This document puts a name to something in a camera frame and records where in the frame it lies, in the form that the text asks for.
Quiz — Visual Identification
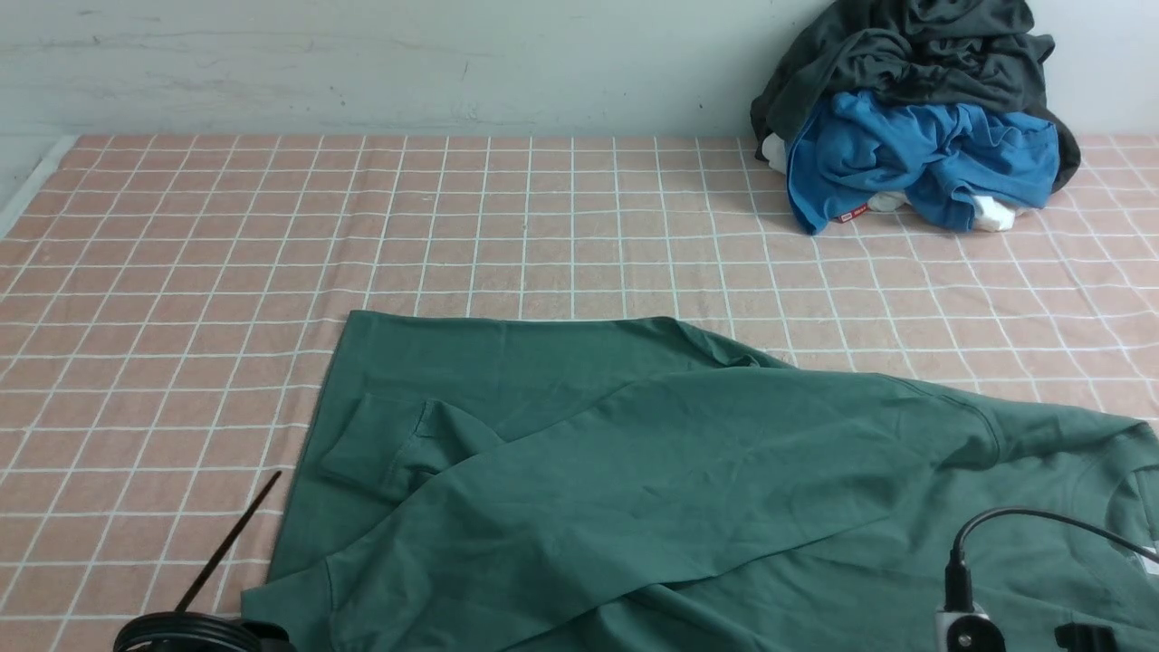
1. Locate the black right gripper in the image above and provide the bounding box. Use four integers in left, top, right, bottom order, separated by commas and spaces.
1054, 623, 1118, 652

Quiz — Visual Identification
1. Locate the green long sleeve shirt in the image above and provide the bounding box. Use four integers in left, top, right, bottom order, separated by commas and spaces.
241, 312, 1156, 651

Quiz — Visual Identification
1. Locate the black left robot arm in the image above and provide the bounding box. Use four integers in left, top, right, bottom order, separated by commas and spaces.
112, 611, 296, 651

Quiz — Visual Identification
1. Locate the blue crumpled shirt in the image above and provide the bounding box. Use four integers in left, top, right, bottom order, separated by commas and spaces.
786, 90, 1060, 235

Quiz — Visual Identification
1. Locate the dark grey crumpled garment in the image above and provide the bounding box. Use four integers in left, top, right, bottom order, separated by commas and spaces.
750, 1, 1081, 190

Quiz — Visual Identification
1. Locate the pink checkered table cloth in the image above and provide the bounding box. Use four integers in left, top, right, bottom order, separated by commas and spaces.
1, 135, 1158, 651

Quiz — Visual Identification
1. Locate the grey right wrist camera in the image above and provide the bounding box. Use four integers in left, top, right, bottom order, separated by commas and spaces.
933, 610, 1006, 652

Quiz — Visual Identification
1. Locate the black right camera cable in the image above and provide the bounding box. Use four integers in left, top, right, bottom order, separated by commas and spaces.
943, 507, 1159, 613

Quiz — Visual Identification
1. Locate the black camera cable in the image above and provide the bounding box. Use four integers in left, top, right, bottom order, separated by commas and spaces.
943, 507, 1159, 613
174, 470, 283, 614

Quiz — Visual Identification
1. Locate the black left camera cable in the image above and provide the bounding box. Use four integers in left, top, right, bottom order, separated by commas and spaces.
174, 470, 283, 614

